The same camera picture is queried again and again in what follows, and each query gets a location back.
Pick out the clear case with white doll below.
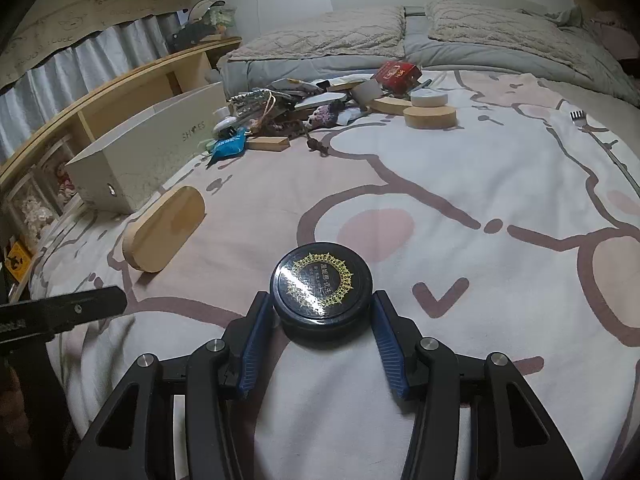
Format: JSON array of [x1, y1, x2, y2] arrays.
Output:
[[5, 170, 61, 251]]

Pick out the grey quilted pillow left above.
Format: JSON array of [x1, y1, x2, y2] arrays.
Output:
[[230, 7, 407, 61]]

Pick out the black bag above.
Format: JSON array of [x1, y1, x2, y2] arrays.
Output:
[[172, 22, 216, 53]]

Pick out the white hanging cable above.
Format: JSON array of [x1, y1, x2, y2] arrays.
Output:
[[242, 0, 263, 46]]

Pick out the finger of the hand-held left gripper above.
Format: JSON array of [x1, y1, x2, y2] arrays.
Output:
[[29, 285, 129, 345]]

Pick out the clear case with red doll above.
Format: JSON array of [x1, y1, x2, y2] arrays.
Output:
[[37, 140, 83, 211]]

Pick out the blue snack packet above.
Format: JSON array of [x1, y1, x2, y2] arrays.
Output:
[[207, 127, 249, 163]]

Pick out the grey curtain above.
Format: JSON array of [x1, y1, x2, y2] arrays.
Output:
[[0, 10, 183, 161]]

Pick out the large oval wooden block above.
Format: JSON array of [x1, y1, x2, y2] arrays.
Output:
[[122, 185, 207, 274]]

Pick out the wooden shelf unit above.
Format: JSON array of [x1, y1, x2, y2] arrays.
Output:
[[0, 35, 243, 321]]

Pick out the grey quilted pillow right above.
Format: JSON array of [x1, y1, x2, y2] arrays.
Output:
[[425, 0, 608, 78]]

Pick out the patterned valance cloth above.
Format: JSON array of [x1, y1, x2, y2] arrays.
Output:
[[0, 0, 188, 93]]

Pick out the knitted green pouch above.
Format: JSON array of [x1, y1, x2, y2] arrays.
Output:
[[230, 87, 273, 118]]

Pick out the small oval wooden block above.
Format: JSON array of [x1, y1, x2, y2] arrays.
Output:
[[370, 96, 413, 115]]

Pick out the rectangular wooden bar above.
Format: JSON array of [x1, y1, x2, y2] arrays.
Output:
[[245, 135, 291, 152]]

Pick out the white round box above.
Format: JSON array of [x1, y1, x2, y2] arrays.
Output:
[[410, 89, 449, 108]]

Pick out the grey quilted pillow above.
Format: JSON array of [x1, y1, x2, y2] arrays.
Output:
[[425, 0, 608, 78], [230, 7, 407, 61]]

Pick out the white visor cap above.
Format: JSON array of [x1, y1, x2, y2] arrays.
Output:
[[190, 0, 226, 23]]

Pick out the black round tin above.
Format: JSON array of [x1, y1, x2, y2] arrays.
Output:
[[269, 247, 375, 343]]

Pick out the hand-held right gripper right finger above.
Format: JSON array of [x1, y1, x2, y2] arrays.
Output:
[[371, 290, 585, 480]]

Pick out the grey duvet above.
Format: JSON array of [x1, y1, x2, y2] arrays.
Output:
[[217, 7, 640, 106]]

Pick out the metal back scratcher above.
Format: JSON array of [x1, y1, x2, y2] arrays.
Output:
[[569, 109, 640, 183]]

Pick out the white shoe box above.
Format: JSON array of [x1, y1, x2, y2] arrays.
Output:
[[65, 81, 236, 214]]

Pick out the yellow card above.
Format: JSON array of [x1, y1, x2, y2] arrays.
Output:
[[5, 240, 33, 281]]

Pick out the round wooden disc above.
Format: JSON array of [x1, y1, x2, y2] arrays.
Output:
[[403, 105, 458, 130]]

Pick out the printed blanket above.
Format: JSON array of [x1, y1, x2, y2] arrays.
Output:
[[30, 67, 640, 480]]

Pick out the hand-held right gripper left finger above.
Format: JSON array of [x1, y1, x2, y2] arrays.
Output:
[[62, 290, 275, 480]]

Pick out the purple crochet item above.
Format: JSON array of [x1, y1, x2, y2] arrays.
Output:
[[307, 100, 346, 128]]

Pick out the pink clothes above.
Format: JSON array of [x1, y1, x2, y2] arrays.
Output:
[[592, 15, 638, 61]]

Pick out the red box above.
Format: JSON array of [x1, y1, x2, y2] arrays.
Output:
[[372, 60, 422, 93]]

